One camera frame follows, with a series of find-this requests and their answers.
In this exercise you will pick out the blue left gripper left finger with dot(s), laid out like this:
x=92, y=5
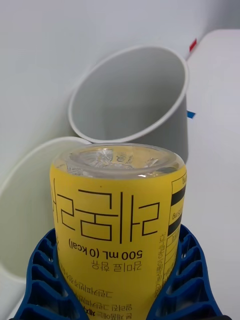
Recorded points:
x=47, y=285

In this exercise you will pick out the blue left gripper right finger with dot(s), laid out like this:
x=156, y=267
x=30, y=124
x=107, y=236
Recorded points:
x=185, y=280

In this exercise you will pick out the yellow label plastic bottle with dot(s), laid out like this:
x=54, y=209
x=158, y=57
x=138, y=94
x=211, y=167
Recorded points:
x=117, y=230

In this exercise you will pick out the yellow-green waste bin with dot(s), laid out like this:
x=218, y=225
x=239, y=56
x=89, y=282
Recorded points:
x=22, y=205

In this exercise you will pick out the grey waste bin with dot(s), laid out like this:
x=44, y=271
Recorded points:
x=135, y=97

